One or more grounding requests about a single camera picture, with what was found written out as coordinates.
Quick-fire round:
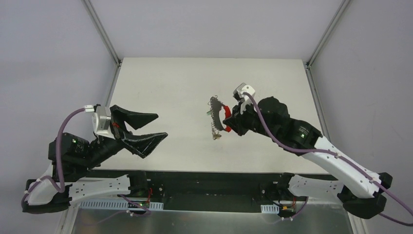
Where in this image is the keyring bunch with tags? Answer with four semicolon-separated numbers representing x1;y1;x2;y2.
207;96;232;140

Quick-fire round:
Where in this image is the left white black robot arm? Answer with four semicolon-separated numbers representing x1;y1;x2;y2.
20;104;168;214

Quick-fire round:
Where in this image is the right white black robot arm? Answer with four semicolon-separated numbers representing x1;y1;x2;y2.
224;97;392;219

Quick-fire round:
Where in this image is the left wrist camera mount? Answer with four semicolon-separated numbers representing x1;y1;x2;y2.
84;104;115;139

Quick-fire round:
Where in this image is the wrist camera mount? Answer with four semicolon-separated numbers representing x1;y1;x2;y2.
233;83;256;106
84;104;115;139

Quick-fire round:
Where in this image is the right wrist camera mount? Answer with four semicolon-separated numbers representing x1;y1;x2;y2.
233;83;256;106

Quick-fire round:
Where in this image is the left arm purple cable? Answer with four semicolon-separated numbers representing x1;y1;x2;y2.
20;107;152;217

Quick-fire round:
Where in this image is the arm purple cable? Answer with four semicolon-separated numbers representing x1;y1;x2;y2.
242;92;413;227
20;107;152;217

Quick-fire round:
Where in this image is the white slotted cable duct left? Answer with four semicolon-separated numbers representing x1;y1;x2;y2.
79;199;164;211

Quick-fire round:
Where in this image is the white slotted cable duct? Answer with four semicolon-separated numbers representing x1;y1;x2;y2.
79;199;164;211
260;204;280;214

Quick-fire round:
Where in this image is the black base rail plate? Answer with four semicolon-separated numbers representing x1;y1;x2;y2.
84;168;326;213

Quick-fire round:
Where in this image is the white slotted cable duct right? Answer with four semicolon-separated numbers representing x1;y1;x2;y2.
260;204;280;214

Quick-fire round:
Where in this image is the aluminium frame post left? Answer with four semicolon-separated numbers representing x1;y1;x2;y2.
82;0;122;67

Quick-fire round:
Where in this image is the aluminium frame post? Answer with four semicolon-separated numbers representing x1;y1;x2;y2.
306;0;353;69
82;0;122;67

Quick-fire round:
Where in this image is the aluminium frame post right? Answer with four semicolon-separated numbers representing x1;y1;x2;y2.
306;0;353;69

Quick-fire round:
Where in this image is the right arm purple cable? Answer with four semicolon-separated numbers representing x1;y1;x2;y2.
242;92;413;227

